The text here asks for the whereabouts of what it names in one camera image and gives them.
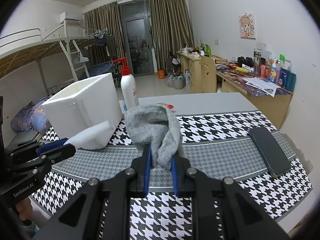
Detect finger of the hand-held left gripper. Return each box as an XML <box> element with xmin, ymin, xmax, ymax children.
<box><xmin>4</xmin><ymin>137</ymin><xmax>69</xmax><ymax>163</ymax></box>
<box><xmin>24</xmin><ymin>144</ymin><xmax>77</xmax><ymax>173</ymax></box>

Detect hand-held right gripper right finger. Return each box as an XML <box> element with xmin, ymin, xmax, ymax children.
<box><xmin>171</xmin><ymin>154</ymin><xmax>292</xmax><ymax>240</ymax></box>

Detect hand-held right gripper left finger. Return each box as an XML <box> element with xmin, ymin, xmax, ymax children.
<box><xmin>32</xmin><ymin>144</ymin><xmax>152</xmax><ymax>240</ymax></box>

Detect white foam tube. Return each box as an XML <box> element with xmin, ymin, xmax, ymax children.
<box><xmin>64</xmin><ymin>120</ymin><xmax>111</xmax><ymax>153</ymax></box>

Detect grey sock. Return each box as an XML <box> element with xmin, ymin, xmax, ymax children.
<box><xmin>124</xmin><ymin>104</ymin><xmax>186</xmax><ymax>171</ymax></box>

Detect white foam box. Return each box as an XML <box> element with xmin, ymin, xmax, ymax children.
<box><xmin>41</xmin><ymin>73</ymin><xmax>123</xmax><ymax>151</ymax></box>

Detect person's left hand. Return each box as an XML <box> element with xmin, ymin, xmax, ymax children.
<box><xmin>14</xmin><ymin>199</ymin><xmax>33</xmax><ymax>227</ymax></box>

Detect blue plaid bedding bundle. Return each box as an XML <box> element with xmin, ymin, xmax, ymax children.
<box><xmin>10</xmin><ymin>98</ymin><xmax>52</xmax><ymax>133</ymax></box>

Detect houndstooth table mat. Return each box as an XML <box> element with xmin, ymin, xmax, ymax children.
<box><xmin>31</xmin><ymin>111</ymin><xmax>313</xmax><ymax>240</ymax></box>

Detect red snack packet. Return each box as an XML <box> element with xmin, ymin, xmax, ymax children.
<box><xmin>156</xmin><ymin>102</ymin><xmax>176</xmax><ymax>112</ymax></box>

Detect white pump bottle red top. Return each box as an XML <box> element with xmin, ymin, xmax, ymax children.
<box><xmin>112</xmin><ymin>58</ymin><xmax>139</xmax><ymax>112</ymax></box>

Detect white bunk bed ladder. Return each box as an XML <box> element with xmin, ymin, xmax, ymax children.
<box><xmin>58</xmin><ymin>39</ymin><xmax>91</xmax><ymax>83</ymax></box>

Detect blue mattress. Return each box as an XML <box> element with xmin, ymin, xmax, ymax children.
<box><xmin>88</xmin><ymin>63</ymin><xmax>117</xmax><ymax>74</ymax></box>

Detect white metal bunk bed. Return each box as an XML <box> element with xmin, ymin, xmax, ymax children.
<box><xmin>0</xmin><ymin>20</ymin><xmax>116</xmax><ymax>99</ymax></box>

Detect grey floor bag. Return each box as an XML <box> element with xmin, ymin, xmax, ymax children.
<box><xmin>167</xmin><ymin>73</ymin><xmax>186</xmax><ymax>90</ymax></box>

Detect dark smartphone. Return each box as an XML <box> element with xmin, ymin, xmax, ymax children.
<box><xmin>248</xmin><ymin>127</ymin><xmax>292</xmax><ymax>178</ymax></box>

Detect wooden chair with smiley face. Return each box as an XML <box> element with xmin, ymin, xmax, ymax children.
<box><xmin>200</xmin><ymin>54</ymin><xmax>218</xmax><ymax>93</ymax></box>

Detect plain wooden desk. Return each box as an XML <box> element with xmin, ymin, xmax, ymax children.
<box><xmin>177</xmin><ymin>50</ymin><xmax>202</xmax><ymax>91</ymax></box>

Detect wooden desk with printed cover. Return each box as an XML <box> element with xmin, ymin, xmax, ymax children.
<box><xmin>215</xmin><ymin>63</ymin><xmax>295</xmax><ymax>131</ymax></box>

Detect hanging dark clothes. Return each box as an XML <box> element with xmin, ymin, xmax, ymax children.
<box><xmin>93</xmin><ymin>32</ymin><xmax>108</xmax><ymax>47</ymax></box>

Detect white papers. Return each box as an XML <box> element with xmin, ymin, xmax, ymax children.
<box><xmin>242</xmin><ymin>77</ymin><xmax>282</xmax><ymax>97</ymax></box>

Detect brown curtain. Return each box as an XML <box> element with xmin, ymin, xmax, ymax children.
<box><xmin>148</xmin><ymin>0</ymin><xmax>195</xmax><ymax>75</ymax></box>
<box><xmin>84</xmin><ymin>2</ymin><xmax>126</xmax><ymax>66</ymax></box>

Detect white air conditioner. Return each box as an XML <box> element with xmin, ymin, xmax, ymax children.
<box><xmin>60</xmin><ymin>11</ymin><xmax>81</xmax><ymax>23</ymax></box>

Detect glass balcony door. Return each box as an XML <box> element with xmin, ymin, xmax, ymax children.
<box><xmin>119</xmin><ymin>1</ymin><xmax>156</xmax><ymax>77</ymax></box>

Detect black headphones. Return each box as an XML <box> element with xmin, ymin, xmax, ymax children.
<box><xmin>237</xmin><ymin>56</ymin><xmax>254</xmax><ymax>67</ymax></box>

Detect dark thermos bottle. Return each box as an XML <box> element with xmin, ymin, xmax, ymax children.
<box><xmin>253</xmin><ymin>51</ymin><xmax>262</xmax><ymax>77</ymax></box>

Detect cluster of toiletry bottles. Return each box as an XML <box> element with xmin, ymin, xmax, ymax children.
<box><xmin>260</xmin><ymin>53</ymin><xmax>297</xmax><ymax>92</ymax></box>

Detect pink cartoon wall poster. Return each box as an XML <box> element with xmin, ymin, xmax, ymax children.
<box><xmin>238</xmin><ymin>12</ymin><xmax>257</xmax><ymax>39</ymax></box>

